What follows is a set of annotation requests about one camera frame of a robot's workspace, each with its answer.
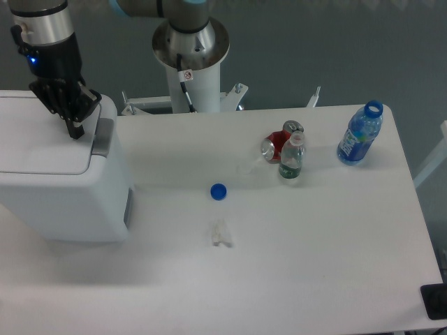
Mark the blue bottle cap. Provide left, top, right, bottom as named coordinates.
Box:
left=210, top=183, right=227, bottom=201

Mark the blue plastic drink bottle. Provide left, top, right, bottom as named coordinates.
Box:
left=337, top=100, right=383, bottom=165

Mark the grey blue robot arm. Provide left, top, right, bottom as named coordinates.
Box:
left=8, top=1, right=230, bottom=140

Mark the clear green label bottle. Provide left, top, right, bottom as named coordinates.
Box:
left=279, top=131, right=305, bottom=179

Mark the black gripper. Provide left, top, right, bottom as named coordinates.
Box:
left=17, top=33, right=102, bottom=140

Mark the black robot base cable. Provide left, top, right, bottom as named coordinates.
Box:
left=176, top=52, right=199, bottom=114

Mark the white frame at right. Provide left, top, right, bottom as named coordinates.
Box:
left=413, top=121, right=446, bottom=189

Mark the white pedestal foot bracket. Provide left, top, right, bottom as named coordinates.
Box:
left=121, top=83, right=249, bottom=116

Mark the crushed red soda can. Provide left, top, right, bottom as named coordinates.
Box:
left=261, top=120, right=304, bottom=163

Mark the white trash can body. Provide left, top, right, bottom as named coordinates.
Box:
left=1, top=96, right=134, bottom=242

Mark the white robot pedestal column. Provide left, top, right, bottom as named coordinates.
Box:
left=165, top=65, right=221, bottom=114

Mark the white trash can lid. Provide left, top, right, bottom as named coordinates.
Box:
left=1, top=90, right=101, bottom=175

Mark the black device at edge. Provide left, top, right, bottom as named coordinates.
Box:
left=420, top=283, right=446, bottom=320

